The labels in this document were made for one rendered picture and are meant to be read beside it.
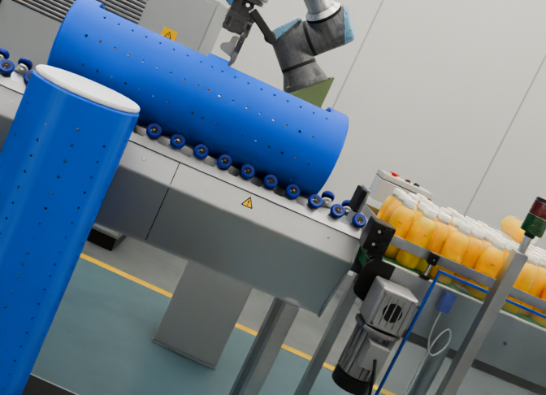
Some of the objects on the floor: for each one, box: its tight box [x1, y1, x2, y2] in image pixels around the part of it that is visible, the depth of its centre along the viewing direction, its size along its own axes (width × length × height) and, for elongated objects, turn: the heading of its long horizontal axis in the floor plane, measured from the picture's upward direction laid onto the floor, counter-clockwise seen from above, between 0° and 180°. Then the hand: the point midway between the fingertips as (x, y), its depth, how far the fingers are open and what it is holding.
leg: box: [239, 301, 299, 395], centre depth 237 cm, size 6×6×63 cm
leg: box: [228, 297, 284, 395], centre depth 250 cm, size 6×6×63 cm
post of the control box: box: [294, 272, 359, 395], centre depth 273 cm, size 4×4×100 cm
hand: (231, 62), depth 222 cm, fingers closed, pressing on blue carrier
